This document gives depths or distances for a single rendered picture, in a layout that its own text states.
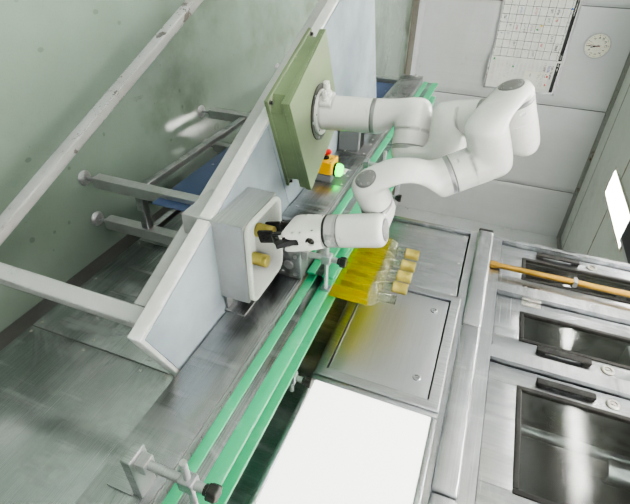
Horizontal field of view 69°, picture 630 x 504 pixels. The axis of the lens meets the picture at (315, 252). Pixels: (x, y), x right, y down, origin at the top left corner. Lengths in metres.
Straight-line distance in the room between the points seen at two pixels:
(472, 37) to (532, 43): 0.75
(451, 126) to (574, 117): 6.12
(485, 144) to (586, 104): 6.28
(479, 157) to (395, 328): 0.63
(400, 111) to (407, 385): 0.72
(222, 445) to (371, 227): 0.53
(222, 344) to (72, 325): 0.63
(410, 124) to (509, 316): 0.74
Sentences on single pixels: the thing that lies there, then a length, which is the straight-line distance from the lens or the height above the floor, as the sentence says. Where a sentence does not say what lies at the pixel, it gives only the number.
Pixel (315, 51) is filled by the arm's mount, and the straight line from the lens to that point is 1.31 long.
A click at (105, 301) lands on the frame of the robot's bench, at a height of 0.59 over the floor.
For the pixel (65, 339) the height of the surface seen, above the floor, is 0.24.
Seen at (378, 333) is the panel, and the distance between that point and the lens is 1.41.
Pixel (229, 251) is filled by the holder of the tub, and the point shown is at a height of 0.79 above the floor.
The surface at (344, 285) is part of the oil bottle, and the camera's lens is 1.32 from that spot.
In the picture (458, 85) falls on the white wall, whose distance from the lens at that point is 7.17.
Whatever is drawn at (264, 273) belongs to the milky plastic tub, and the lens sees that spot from 1.20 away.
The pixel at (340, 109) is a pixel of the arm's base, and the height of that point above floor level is 0.89.
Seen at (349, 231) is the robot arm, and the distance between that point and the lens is 0.98.
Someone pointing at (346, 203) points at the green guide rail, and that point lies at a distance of 1.48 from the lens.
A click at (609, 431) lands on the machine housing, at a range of 1.47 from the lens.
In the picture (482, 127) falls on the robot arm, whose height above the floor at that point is 1.26.
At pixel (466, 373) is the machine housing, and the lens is 1.37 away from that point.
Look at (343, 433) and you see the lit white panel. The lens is 1.19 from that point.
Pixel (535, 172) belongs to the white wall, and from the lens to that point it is 7.56.
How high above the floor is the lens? 1.27
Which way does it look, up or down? 17 degrees down
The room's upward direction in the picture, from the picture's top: 104 degrees clockwise
